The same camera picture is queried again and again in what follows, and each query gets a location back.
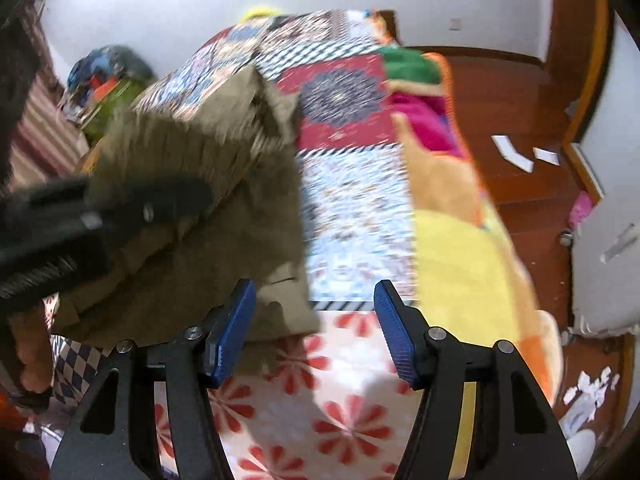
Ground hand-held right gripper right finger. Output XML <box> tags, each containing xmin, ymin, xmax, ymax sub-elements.
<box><xmin>373</xmin><ymin>280</ymin><xmax>579</xmax><ymax>480</ymax></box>

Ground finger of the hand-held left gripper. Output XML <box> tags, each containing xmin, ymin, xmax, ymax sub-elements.
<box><xmin>85</xmin><ymin>172</ymin><xmax>213</xmax><ymax>241</ymax></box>

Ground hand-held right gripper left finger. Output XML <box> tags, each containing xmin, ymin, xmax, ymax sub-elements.
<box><xmin>49</xmin><ymin>278</ymin><xmax>257</xmax><ymax>480</ymax></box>

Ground khaki pants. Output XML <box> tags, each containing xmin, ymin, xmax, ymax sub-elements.
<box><xmin>50</xmin><ymin>65</ymin><xmax>323</xmax><ymax>376</ymax></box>

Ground person's left hand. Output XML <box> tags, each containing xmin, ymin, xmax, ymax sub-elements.
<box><xmin>9</xmin><ymin>305</ymin><xmax>56</xmax><ymax>395</ymax></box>

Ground colourful fleece blanket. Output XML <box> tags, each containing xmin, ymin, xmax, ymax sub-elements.
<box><xmin>375</xmin><ymin>47</ymin><xmax>563</xmax><ymax>478</ymax></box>

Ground green storage bag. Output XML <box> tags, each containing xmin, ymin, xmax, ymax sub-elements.
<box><xmin>80</xmin><ymin>80</ymin><xmax>151</xmax><ymax>146</ymax></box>

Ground patchwork printed quilt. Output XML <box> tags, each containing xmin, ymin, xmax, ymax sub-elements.
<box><xmin>50</xmin><ymin>7</ymin><xmax>426</xmax><ymax>480</ymax></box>

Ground striped red curtain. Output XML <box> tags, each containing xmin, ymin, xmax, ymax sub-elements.
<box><xmin>7</xmin><ymin>5</ymin><xmax>91</xmax><ymax>181</ymax></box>

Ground pile of clothes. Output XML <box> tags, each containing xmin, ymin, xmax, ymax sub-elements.
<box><xmin>67</xmin><ymin>45</ymin><xmax>153</xmax><ymax>106</ymax></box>

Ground yellow curved headboard pad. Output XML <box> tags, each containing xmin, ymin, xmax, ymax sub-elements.
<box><xmin>239</xmin><ymin>6</ymin><xmax>281</xmax><ymax>23</ymax></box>

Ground white suitcase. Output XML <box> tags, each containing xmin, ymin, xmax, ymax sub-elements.
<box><xmin>560</xmin><ymin>210</ymin><xmax>640</xmax><ymax>346</ymax></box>

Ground white paper sheet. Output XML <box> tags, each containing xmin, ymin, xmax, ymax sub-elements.
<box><xmin>490</xmin><ymin>135</ymin><xmax>535</xmax><ymax>172</ymax></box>

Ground pink slipper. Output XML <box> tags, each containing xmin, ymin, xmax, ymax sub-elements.
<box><xmin>567</xmin><ymin>191</ymin><xmax>595</xmax><ymax>226</ymax></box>

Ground wooden bed frame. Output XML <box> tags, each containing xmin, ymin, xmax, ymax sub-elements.
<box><xmin>375</xmin><ymin>9</ymin><xmax>403</xmax><ymax>46</ymax></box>

